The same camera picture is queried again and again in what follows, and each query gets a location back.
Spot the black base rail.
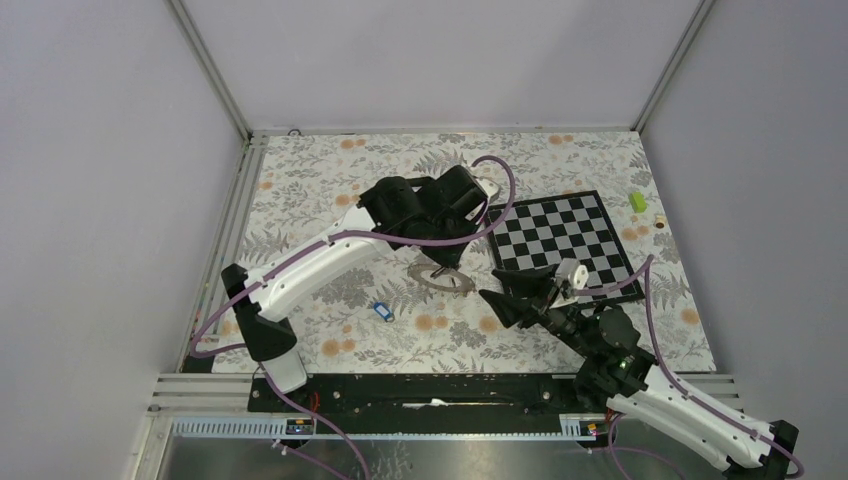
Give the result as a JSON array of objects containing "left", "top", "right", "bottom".
[{"left": 247, "top": 374, "right": 608, "bottom": 441}]

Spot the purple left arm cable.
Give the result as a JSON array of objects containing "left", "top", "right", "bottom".
[{"left": 189, "top": 155, "right": 517, "bottom": 480}]

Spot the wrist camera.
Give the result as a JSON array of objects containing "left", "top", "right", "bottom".
[
  {"left": 552, "top": 259, "right": 590, "bottom": 308},
  {"left": 475, "top": 177, "right": 501, "bottom": 200}
]

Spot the floral table mat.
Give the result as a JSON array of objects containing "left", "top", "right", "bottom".
[{"left": 239, "top": 132, "right": 715, "bottom": 373}]

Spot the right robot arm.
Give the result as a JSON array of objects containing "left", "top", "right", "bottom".
[{"left": 480, "top": 259, "right": 803, "bottom": 479}]

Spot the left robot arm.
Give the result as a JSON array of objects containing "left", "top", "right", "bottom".
[{"left": 190, "top": 166, "right": 500, "bottom": 411}]

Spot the small green block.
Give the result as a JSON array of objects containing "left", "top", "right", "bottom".
[{"left": 628, "top": 191, "right": 648, "bottom": 214}]

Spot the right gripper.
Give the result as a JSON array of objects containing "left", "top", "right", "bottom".
[{"left": 476, "top": 262, "right": 597, "bottom": 359}]

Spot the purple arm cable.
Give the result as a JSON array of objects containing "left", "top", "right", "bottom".
[
  {"left": 189, "top": 155, "right": 517, "bottom": 480},
  {"left": 572, "top": 255, "right": 806, "bottom": 480}
]

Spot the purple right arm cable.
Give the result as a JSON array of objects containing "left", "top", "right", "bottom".
[{"left": 572, "top": 255, "right": 806, "bottom": 480}]

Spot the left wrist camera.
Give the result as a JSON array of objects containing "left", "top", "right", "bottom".
[{"left": 475, "top": 177, "right": 501, "bottom": 200}]

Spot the black white chessboard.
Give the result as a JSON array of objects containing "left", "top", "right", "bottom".
[{"left": 478, "top": 190, "right": 635, "bottom": 293}]

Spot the large silver keyring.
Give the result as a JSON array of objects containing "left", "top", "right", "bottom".
[{"left": 407, "top": 263, "right": 476, "bottom": 295}]

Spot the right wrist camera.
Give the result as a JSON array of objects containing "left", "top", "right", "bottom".
[{"left": 552, "top": 259, "right": 590, "bottom": 308}]

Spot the blue key tag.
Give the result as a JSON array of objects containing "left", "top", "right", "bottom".
[{"left": 372, "top": 302, "right": 395, "bottom": 323}]

